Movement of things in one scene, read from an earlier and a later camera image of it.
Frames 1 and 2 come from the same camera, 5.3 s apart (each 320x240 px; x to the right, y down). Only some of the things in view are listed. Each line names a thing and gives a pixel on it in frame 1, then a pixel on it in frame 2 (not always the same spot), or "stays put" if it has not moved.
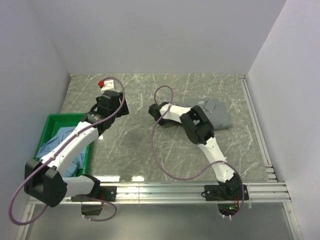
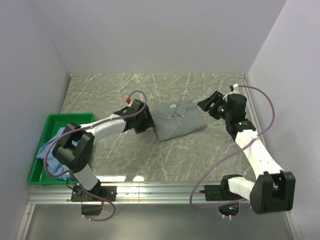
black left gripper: [124, 111] to [149, 122]
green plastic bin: [56, 121] stays put
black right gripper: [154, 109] to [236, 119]
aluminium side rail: [271, 174] stays put
